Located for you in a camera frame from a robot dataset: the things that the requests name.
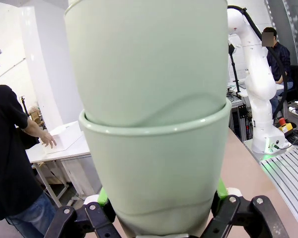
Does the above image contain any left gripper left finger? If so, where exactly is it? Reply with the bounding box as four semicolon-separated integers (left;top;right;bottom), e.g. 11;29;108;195
43;187;122;238

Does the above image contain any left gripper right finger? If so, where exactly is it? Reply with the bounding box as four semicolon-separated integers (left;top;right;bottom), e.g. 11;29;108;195
202;178;286;238

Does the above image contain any pale green plastic cup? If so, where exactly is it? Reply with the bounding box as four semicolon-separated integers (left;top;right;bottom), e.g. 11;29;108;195
64;0;228;129
78;99;232;236

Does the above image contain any person's right forearm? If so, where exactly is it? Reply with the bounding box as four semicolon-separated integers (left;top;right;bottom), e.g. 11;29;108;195
24;116;50;139

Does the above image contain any person's right hand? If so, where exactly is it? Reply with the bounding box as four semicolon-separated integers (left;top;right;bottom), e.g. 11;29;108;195
40;130;58;150

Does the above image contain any white rectangular table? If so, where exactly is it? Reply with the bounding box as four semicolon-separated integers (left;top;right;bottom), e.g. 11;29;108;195
26;121;91;208

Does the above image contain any white box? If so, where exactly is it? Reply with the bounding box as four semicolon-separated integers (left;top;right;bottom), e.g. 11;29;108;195
43;125;84;155

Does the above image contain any red yellow emergency stop button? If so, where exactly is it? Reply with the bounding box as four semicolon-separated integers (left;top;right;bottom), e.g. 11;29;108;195
278;118;294;135

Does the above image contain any person in black shirt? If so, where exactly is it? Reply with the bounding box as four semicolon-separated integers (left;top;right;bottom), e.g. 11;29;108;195
0;84;57;236

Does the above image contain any black tripod stand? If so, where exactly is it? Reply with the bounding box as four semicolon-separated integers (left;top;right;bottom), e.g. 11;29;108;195
227;41;242;96

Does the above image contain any seated person in dark shirt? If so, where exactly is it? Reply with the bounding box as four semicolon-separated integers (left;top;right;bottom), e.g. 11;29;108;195
262;27;294;115

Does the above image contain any aluminium slotted base plate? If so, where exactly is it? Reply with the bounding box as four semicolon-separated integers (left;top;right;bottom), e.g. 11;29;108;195
243;141;298;233

